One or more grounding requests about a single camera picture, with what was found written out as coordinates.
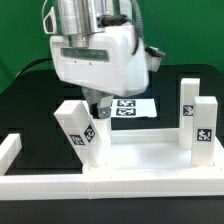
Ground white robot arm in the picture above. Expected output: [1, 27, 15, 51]
[42, 0, 149, 119]

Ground white desk tabletop tray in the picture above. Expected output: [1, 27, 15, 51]
[81, 128, 224, 175]

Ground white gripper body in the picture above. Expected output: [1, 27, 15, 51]
[50, 25, 149, 97]

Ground white U-shaped fence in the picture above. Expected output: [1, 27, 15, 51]
[0, 134, 224, 201]

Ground black cable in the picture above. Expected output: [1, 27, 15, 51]
[13, 57, 54, 83]

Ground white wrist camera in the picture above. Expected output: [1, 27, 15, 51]
[43, 6, 58, 34]

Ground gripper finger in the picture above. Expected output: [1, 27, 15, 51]
[97, 95, 113, 119]
[82, 88, 98, 110]

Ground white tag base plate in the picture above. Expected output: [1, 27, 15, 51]
[79, 98, 158, 120]

